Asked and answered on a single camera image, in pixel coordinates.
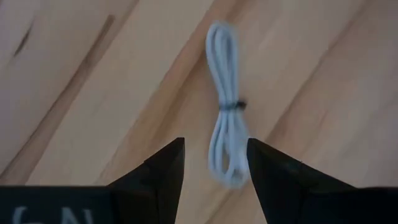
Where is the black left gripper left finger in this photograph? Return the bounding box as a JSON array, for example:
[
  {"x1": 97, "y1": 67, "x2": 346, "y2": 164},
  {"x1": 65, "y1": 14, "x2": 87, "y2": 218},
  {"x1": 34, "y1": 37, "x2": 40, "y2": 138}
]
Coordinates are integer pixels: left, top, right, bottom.
[{"x1": 0, "y1": 137, "x2": 186, "y2": 224}]

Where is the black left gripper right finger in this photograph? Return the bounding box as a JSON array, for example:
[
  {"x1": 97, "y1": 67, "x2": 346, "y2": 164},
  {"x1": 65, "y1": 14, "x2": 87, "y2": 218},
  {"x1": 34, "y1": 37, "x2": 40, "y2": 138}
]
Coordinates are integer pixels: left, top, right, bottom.
[{"x1": 246, "y1": 138, "x2": 398, "y2": 224}]

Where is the white coiled USB-C cable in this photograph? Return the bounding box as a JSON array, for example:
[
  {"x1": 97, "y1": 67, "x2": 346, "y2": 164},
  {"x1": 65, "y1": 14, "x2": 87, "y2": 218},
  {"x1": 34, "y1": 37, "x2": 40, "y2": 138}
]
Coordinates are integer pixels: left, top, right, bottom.
[{"x1": 205, "y1": 21, "x2": 251, "y2": 189}]

